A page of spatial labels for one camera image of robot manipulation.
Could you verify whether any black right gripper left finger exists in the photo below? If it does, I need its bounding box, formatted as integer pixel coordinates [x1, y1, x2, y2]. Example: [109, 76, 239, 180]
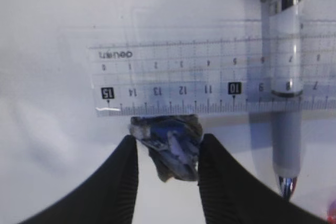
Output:
[23, 135, 139, 223]

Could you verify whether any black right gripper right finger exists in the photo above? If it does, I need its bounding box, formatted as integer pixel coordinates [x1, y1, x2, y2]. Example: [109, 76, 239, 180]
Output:
[198, 133, 326, 223]

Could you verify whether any grey paper ball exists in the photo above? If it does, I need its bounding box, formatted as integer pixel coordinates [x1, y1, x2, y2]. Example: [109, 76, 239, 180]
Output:
[129, 114, 203, 183]

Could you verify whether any pink pencil sharpener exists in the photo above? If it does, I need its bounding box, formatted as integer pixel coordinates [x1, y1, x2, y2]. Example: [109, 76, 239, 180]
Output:
[327, 200, 336, 224]

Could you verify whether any grey grip silver pen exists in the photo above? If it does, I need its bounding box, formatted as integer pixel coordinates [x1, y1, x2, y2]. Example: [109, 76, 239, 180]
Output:
[260, 0, 304, 200]

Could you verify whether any clear plastic ruler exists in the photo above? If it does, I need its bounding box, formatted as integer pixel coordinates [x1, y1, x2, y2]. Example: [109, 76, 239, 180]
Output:
[88, 20, 335, 116]

